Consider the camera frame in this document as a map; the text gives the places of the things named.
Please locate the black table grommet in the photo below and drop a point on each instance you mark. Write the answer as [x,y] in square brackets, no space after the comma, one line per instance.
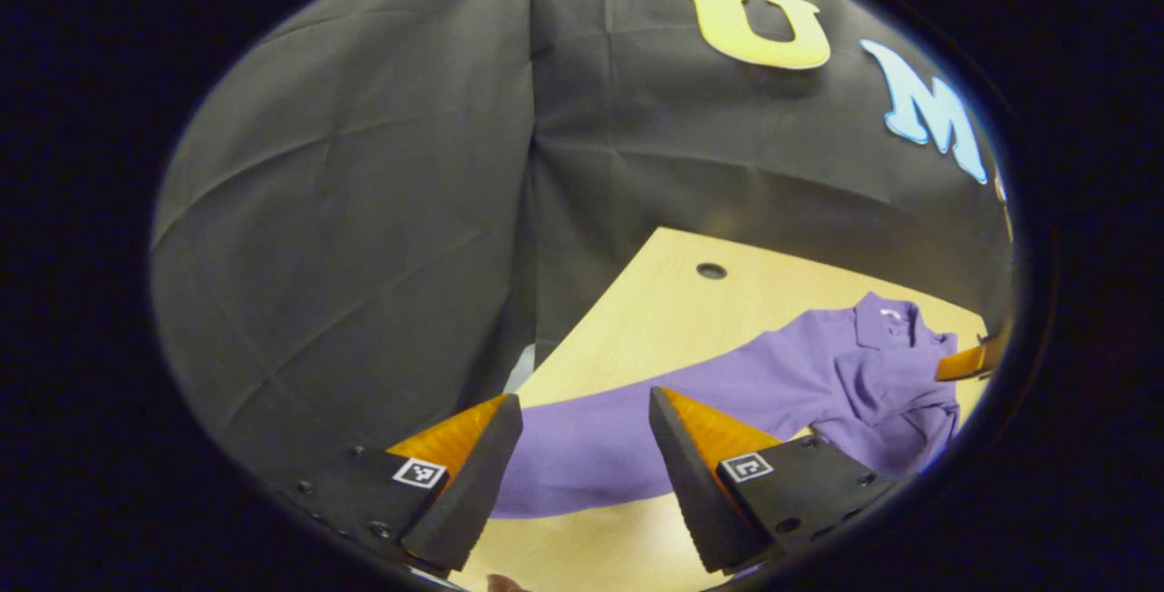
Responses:
[711,271]

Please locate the black backdrop cloth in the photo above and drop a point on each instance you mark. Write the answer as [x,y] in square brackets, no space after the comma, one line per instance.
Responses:
[364,210]

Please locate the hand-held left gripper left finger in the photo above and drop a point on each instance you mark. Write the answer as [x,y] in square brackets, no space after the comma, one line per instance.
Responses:
[477,492]

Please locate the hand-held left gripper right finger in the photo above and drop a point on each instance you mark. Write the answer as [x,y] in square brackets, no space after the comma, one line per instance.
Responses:
[696,492]

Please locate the purple polo shirt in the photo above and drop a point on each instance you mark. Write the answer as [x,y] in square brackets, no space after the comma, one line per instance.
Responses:
[818,374]

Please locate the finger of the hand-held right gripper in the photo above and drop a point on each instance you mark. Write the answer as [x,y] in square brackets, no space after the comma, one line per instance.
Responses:
[968,361]

